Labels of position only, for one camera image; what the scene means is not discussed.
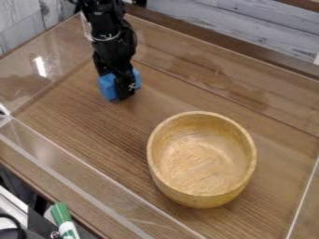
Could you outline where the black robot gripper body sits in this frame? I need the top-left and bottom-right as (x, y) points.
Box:
(90, 29), (137, 76)

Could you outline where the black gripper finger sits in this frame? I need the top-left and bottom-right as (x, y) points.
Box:
(92, 51), (112, 77)
(114, 73), (136, 100)

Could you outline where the blue foam block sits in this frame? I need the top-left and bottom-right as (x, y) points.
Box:
(98, 68), (140, 101)

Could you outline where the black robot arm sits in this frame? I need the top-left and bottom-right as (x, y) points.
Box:
(68, 0), (137, 100)

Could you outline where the brown wooden bowl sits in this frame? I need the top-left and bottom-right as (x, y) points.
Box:
(146, 111), (256, 208)

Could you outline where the green and white marker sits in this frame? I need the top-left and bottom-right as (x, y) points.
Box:
(49, 202), (81, 239)

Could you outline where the clear acrylic corner bracket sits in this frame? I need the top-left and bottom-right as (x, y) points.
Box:
(80, 12), (92, 42)

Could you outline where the clear acrylic tray wall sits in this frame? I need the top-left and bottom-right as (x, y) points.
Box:
(0, 116), (202, 239)

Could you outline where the black cable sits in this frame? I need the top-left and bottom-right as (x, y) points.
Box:
(0, 214), (28, 239)

